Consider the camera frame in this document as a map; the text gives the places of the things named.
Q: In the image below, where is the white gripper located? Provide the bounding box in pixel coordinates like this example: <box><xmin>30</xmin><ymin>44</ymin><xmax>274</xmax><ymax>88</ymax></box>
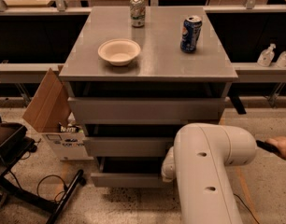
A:
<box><xmin>161</xmin><ymin>147</ymin><xmax>176</xmax><ymax>182</ymax></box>

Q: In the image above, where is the grey bottom drawer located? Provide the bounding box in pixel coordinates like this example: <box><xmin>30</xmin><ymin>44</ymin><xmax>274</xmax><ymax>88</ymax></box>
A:
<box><xmin>91</xmin><ymin>157</ymin><xmax>172</xmax><ymax>189</ymax></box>

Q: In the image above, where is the grey drawer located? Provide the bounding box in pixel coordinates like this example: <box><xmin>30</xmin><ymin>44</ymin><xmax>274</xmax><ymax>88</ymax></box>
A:
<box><xmin>91</xmin><ymin>157</ymin><xmax>172</xmax><ymax>189</ymax></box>
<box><xmin>83</xmin><ymin>137</ymin><xmax>173</xmax><ymax>157</ymax></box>
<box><xmin>68</xmin><ymin>97</ymin><xmax>225</xmax><ymax>124</ymax></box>

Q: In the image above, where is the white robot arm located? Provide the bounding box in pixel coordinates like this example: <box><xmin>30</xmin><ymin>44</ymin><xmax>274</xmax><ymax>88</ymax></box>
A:
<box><xmin>162</xmin><ymin>123</ymin><xmax>257</xmax><ymax>224</ymax></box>

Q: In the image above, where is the grey middle drawer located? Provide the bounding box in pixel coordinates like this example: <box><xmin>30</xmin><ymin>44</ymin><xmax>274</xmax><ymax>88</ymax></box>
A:
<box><xmin>83</xmin><ymin>137</ymin><xmax>173</xmax><ymax>157</ymax></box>

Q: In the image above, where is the grey top drawer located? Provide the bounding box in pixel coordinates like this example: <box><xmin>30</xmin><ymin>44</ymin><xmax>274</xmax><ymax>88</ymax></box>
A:
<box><xmin>68</xmin><ymin>97</ymin><xmax>225</xmax><ymax>124</ymax></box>

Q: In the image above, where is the grey drawer cabinet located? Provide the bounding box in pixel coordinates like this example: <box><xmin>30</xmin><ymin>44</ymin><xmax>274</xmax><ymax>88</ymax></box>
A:
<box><xmin>58</xmin><ymin>6</ymin><xmax>238</xmax><ymax>179</ymax></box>

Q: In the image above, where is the person hand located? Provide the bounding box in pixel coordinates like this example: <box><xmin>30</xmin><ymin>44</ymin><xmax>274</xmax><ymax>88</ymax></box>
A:
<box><xmin>265</xmin><ymin>136</ymin><xmax>286</xmax><ymax>161</ymax></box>

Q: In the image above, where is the black handheld device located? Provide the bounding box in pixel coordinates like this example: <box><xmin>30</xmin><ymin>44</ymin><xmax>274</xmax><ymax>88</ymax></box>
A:
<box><xmin>256</xmin><ymin>140</ymin><xmax>279</xmax><ymax>154</ymax></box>

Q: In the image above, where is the white paper bowl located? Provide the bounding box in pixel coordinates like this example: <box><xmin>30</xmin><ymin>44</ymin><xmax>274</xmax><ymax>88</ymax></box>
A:
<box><xmin>98</xmin><ymin>39</ymin><xmax>141</xmax><ymax>66</ymax></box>

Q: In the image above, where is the cardboard box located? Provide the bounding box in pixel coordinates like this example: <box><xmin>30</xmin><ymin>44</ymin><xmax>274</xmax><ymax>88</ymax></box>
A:
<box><xmin>22</xmin><ymin>68</ymin><xmax>92</xmax><ymax>161</ymax></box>

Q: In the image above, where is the blue pepsi can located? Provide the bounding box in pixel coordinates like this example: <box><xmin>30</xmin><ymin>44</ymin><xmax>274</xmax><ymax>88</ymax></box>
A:
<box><xmin>180</xmin><ymin>15</ymin><xmax>202</xmax><ymax>53</ymax></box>

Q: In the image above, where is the left sanitizer pump bottle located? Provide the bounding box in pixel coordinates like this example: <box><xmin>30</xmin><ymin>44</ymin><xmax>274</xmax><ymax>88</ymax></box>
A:
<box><xmin>257</xmin><ymin>43</ymin><xmax>276</xmax><ymax>67</ymax></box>

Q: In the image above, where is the sanitizer pump bottle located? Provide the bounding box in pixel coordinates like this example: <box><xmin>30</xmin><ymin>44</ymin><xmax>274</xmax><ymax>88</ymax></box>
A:
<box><xmin>276</xmin><ymin>51</ymin><xmax>286</xmax><ymax>68</ymax></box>
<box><xmin>257</xmin><ymin>43</ymin><xmax>276</xmax><ymax>67</ymax></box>

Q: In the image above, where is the black rolling stand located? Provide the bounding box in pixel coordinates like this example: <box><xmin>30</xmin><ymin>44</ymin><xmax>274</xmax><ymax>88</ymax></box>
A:
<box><xmin>0</xmin><ymin>109</ymin><xmax>87</xmax><ymax>224</ymax></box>

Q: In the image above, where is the right sanitizer pump bottle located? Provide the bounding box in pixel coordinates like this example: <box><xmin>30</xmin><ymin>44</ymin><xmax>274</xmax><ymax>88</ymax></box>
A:
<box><xmin>276</xmin><ymin>51</ymin><xmax>286</xmax><ymax>68</ymax></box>

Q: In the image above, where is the black adapter cable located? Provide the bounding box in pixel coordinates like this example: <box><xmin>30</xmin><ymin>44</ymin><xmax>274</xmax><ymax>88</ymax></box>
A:
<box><xmin>233</xmin><ymin>192</ymin><xmax>261</xmax><ymax>224</ymax></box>

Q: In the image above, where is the black looped floor cable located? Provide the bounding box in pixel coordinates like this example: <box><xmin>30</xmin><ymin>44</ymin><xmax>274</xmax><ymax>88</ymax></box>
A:
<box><xmin>36</xmin><ymin>174</ymin><xmax>68</xmax><ymax>204</ymax></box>

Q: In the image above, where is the grey metal rail shelf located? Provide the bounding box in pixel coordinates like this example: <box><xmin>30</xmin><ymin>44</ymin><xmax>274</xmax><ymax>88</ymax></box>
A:
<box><xmin>0</xmin><ymin>5</ymin><xmax>286</xmax><ymax>84</ymax></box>

